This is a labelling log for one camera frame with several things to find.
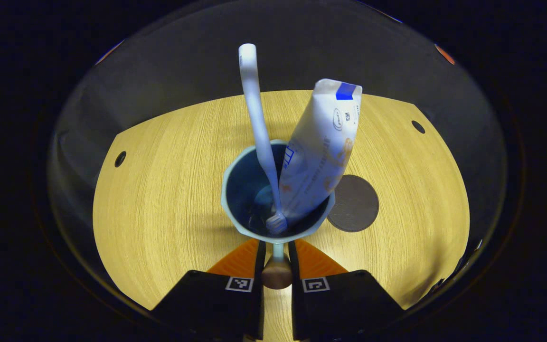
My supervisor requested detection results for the light blue cup wooden handle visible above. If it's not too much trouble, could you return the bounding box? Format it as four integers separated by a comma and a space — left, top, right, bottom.
221, 139, 336, 290

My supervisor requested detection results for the white toothpaste tube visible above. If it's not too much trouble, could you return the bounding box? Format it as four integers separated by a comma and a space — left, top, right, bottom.
278, 78, 363, 228

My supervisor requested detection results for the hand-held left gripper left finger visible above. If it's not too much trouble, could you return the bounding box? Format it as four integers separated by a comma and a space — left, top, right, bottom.
151, 239, 266, 342

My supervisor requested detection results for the dark round coaster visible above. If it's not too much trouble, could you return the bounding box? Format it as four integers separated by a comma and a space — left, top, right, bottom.
327, 174, 380, 233

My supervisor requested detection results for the white toothbrush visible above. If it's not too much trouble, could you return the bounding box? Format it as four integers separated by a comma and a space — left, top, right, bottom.
238, 43, 288, 235

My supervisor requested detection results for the black backdrop cloth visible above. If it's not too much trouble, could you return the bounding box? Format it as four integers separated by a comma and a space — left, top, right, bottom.
48, 0, 509, 309

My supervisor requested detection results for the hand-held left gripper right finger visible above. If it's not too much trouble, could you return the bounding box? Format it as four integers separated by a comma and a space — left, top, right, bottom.
288, 239, 405, 342

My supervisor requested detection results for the wooden desktop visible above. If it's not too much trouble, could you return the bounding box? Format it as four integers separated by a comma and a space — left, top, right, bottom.
92, 89, 471, 342

